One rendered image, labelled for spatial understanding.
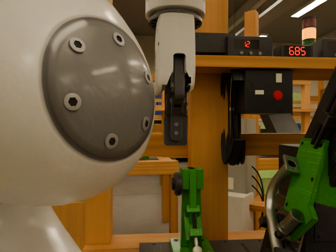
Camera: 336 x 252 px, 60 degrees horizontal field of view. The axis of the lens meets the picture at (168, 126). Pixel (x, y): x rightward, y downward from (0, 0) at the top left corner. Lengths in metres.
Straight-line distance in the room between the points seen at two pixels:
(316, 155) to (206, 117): 0.42
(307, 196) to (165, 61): 0.58
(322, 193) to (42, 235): 0.71
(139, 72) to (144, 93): 0.01
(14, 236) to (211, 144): 0.91
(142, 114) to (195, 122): 0.93
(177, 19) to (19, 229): 0.28
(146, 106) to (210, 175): 0.96
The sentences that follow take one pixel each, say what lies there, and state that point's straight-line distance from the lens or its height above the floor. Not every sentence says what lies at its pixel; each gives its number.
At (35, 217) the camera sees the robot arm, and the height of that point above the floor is 1.23.
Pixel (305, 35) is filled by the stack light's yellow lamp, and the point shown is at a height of 1.66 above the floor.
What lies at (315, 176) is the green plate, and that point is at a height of 1.18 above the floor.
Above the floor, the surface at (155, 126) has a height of 1.27.
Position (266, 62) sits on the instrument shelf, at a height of 1.52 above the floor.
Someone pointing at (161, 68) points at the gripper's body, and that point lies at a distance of 0.36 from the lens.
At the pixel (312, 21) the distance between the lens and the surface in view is 1.33.
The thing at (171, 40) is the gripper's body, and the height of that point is 1.41.
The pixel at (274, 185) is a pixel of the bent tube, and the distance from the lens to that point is 0.93.
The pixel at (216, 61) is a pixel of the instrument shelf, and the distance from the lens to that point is 0.99.
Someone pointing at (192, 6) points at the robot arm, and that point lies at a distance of 0.41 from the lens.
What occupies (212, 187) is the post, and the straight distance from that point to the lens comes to 1.12.
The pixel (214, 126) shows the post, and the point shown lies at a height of 1.31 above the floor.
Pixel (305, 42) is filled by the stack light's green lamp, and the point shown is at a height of 1.63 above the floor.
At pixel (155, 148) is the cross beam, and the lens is 1.16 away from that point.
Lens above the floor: 1.31
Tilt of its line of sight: level
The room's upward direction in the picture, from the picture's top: straight up
